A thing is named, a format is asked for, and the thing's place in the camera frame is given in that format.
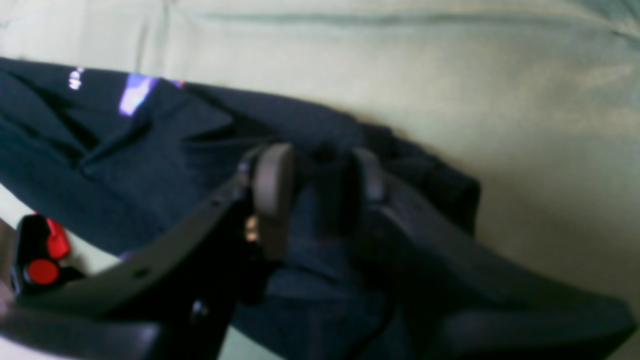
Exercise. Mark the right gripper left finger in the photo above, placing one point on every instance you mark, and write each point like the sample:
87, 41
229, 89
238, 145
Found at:
246, 215

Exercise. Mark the pale green table cloth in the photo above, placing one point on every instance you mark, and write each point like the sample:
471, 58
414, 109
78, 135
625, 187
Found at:
538, 99

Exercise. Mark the blue orange bar clamp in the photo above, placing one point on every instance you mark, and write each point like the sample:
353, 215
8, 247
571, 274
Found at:
41, 247

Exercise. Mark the black T-shirt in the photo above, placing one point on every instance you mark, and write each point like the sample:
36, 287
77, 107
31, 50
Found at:
119, 158

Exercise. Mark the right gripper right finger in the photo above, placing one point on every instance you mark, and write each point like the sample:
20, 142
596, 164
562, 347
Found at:
460, 301

